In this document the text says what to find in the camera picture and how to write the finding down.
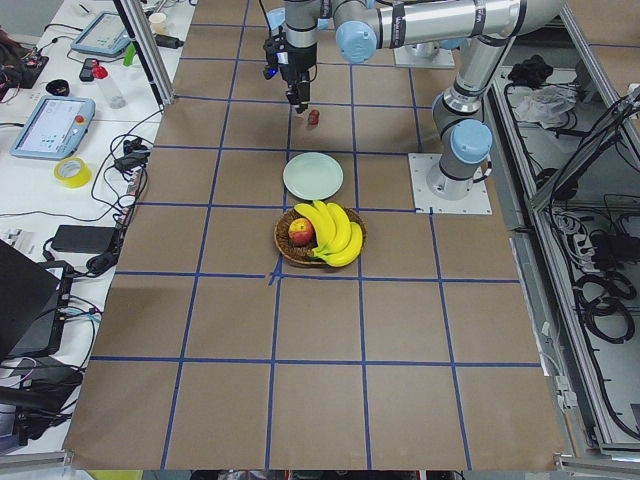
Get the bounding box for near blue teach pendant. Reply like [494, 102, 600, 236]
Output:
[10, 96, 96, 160]

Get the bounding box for pale green plate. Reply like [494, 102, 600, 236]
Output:
[283, 152, 344, 200]

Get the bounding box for black phone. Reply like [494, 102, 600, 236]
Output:
[79, 58, 97, 83]

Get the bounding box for red capped plastic bottle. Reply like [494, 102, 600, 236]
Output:
[91, 60, 127, 109]

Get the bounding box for wicker fruit basket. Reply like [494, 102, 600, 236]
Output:
[274, 209, 366, 265]

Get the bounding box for yellow banana bunch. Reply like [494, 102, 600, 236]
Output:
[294, 200, 365, 268]

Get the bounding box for black laptop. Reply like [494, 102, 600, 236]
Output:
[1, 242, 72, 360]

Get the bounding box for far blue teach pendant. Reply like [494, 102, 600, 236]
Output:
[70, 11, 130, 57]

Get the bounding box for yellow tape roll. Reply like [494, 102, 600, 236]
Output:
[53, 157, 92, 189]

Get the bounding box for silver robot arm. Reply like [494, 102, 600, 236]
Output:
[261, 1, 565, 139]

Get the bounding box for aluminium frame post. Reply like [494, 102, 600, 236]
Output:
[114, 0, 175, 107]

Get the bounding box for red apple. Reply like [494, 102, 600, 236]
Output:
[288, 217, 315, 247]

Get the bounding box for white paper cup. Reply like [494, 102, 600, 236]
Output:
[148, 12, 168, 35]

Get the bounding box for black power adapter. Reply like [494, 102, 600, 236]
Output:
[154, 34, 184, 49]

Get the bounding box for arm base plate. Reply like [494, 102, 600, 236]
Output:
[394, 42, 455, 70]
[408, 153, 492, 215]

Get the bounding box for blue teach pendant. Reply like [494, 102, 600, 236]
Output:
[70, 11, 130, 57]
[10, 96, 96, 160]

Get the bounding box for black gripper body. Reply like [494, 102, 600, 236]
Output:
[263, 27, 317, 85]

